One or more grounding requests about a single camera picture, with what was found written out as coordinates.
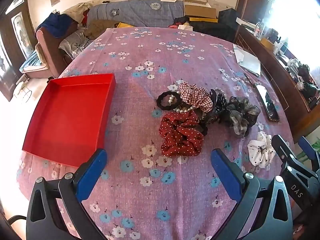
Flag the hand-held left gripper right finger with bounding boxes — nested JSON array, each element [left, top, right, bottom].
[[210, 148, 293, 240]]

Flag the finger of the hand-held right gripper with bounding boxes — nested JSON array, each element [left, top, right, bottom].
[[298, 136, 320, 172], [271, 134, 320, 183]]

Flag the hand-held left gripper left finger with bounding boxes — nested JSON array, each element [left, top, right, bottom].
[[26, 149, 108, 240]]

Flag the white polka dot scrunchie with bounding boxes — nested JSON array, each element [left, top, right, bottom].
[[247, 131, 276, 168]]

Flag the red polka dot scrunchie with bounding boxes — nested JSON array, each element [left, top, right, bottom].
[[159, 111, 204, 157]]

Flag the grey sheer scrunchie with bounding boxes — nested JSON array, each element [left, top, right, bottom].
[[220, 96, 261, 137]]

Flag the red cardboard box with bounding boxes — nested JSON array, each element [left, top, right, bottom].
[[22, 73, 116, 168]]

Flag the black hair claw clip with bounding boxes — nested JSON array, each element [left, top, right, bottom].
[[209, 89, 228, 122]]

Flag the large bead pearl bracelet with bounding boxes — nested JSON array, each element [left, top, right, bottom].
[[174, 106, 195, 115]]

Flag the red plaid scrunchie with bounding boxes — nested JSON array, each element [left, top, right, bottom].
[[178, 82, 213, 113]]

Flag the black hair tie with pearls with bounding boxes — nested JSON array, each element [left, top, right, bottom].
[[156, 91, 182, 111]]

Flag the black smartphone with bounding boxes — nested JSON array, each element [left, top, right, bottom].
[[254, 83, 280, 122]]

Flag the wooden desk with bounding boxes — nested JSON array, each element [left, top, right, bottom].
[[234, 25, 320, 143]]

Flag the white papers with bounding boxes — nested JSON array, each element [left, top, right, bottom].
[[233, 44, 261, 77]]

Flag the blue seat cushion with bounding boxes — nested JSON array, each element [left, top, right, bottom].
[[19, 55, 48, 73]]

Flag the brown sofa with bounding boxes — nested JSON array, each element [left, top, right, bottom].
[[36, 27, 88, 78]]

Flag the grey pillow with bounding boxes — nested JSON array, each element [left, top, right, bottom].
[[59, 29, 91, 58]]

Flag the black clothes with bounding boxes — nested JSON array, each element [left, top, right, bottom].
[[174, 16, 236, 43]]

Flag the black bag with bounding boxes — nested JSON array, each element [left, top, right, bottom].
[[218, 8, 241, 30]]

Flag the olive brown jacket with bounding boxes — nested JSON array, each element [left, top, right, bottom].
[[85, 20, 121, 39]]

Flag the yellow box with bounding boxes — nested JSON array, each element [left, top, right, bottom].
[[189, 17, 218, 23]]

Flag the blue clothes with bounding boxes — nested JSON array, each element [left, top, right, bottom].
[[40, 12, 78, 32]]

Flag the wooden glass door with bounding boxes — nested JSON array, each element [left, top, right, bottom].
[[0, 0, 36, 102]]

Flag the brown cardboard box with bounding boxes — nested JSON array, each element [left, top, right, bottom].
[[183, 0, 217, 19]]

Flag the blue checkered quilt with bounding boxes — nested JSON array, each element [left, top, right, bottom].
[[86, 0, 184, 28]]

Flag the black cable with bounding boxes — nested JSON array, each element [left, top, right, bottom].
[[7, 214, 27, 228]]

